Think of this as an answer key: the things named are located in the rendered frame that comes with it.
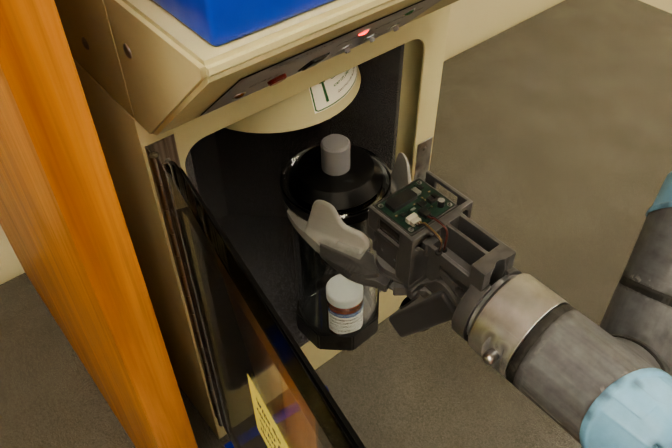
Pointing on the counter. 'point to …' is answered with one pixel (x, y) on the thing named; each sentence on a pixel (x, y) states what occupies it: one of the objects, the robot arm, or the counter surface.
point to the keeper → (423, 159)
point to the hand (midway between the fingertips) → (335, 195)
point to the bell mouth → (305, 106)
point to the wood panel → (75, 213)
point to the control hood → (126, 6)
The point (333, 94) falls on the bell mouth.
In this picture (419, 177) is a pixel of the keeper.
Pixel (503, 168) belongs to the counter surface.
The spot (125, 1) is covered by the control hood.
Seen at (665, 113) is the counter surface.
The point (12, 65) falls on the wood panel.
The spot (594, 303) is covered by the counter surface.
